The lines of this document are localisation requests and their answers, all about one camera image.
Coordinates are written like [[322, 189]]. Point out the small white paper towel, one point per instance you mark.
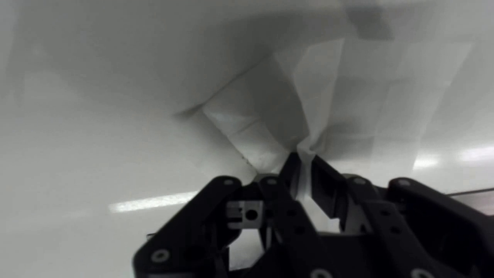
[[356, 93]]

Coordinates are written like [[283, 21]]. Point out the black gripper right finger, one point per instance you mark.
[[411, 232]]

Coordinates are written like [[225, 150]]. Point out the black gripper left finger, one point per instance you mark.
[[206, 232]]

